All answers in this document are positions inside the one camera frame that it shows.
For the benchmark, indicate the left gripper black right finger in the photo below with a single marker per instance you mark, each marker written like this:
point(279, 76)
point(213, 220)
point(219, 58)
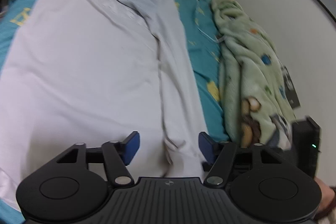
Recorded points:
point(220, 157)

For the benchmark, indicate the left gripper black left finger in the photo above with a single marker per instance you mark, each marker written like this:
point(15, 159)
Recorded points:
point(117, 156)

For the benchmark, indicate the person's right hand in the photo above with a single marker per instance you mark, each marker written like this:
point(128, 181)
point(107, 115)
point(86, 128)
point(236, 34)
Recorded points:
point(326, 212)

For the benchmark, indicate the green fleece blanket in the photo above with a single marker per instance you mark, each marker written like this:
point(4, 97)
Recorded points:
point(251, 83)

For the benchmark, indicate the teal patterned bed sheet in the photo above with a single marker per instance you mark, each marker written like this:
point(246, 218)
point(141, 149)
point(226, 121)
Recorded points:
point(204, 51)

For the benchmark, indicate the white t-shirt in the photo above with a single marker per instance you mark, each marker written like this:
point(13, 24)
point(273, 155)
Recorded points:
point(91, 71)

